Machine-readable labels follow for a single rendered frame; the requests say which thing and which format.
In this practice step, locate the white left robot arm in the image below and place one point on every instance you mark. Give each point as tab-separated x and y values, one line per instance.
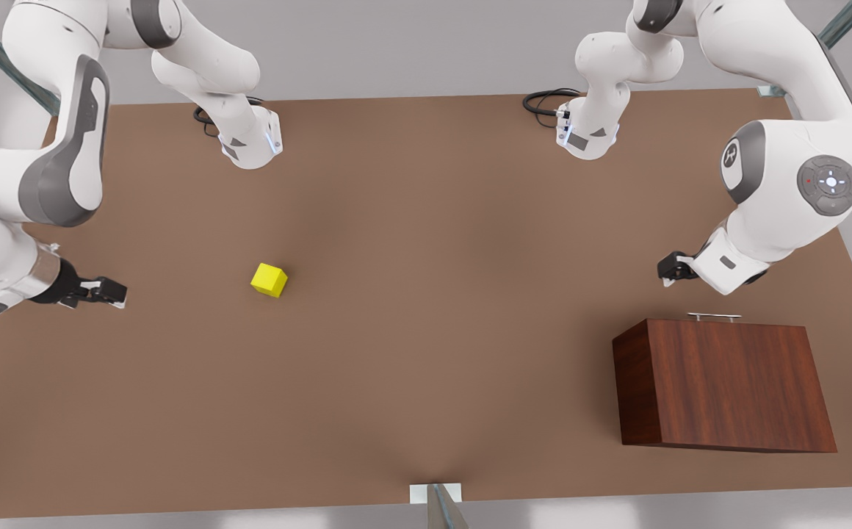
771	191

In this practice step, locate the silver frame post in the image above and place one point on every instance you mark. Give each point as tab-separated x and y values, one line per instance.
7	70
837	29
441	507

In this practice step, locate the brown wooden drawer cabinet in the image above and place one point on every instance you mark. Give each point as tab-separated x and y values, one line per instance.
727	386

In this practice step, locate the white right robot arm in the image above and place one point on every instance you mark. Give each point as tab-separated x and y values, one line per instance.
66	158

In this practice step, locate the yellow cube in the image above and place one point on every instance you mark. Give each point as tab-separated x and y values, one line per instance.
269	281

